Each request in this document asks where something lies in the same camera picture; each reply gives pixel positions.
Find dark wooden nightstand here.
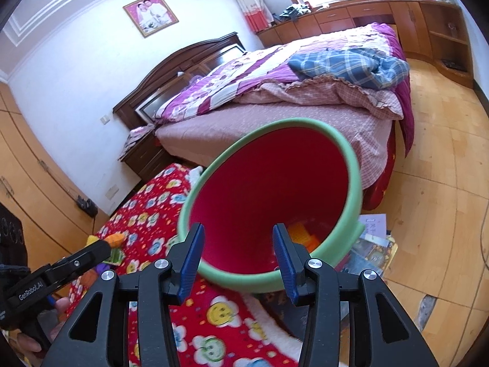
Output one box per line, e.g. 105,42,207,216
121,132,179,181

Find long wooden cabinet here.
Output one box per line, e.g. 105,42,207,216
258,0,474,88

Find purple white floral quilt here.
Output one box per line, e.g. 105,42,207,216
155,24,407,124

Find person's left hand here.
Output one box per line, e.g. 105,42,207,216
17,297,71,366

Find bed with pink sheet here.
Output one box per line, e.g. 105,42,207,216
154,22,415,211

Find blue plaid cloth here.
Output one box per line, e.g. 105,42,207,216
288,48,410,90

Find red bin with green rim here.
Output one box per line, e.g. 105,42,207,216
177,118,364,292

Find red white curtain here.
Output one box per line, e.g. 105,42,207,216
224,0,274,33

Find folded cloth on nightstand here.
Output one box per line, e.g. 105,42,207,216
118,124,155,161

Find red smiley flower blanket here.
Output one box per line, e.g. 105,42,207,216
67,163,303,366

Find pink frilled blanket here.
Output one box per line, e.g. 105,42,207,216
234,75,404,121

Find dark wooden headboard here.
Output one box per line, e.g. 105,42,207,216
112,32,246,129

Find framed wedding photo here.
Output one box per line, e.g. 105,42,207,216
123,0,179,38

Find dark clothes on cabinet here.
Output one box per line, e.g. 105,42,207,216
273,3,312,22

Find magazines on floor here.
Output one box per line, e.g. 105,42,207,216
336,214,398,277

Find black hanging bag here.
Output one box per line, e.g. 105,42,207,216
75,195,99,219

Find wooden wardrobe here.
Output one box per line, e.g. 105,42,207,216
0,83,108,270

